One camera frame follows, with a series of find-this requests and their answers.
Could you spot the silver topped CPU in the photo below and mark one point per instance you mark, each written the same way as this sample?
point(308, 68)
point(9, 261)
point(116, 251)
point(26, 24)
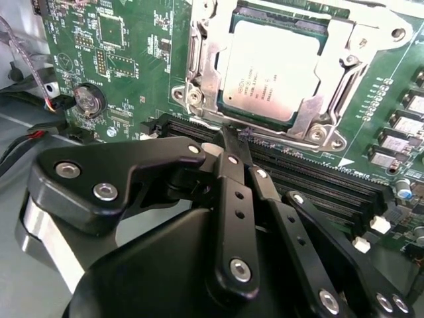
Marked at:
point(271, 66)

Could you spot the metal socket cover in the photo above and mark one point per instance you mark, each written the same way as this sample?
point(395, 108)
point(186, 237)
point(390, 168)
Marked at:
point(212, 76)

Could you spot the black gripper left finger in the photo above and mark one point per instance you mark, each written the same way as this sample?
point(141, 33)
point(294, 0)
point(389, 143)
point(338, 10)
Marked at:
point(99, 165)

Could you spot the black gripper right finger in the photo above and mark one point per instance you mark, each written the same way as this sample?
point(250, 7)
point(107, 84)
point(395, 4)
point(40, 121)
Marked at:
point(291, 228)

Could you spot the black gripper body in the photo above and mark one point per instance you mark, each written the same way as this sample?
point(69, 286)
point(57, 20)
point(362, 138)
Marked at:
point(149, 281)

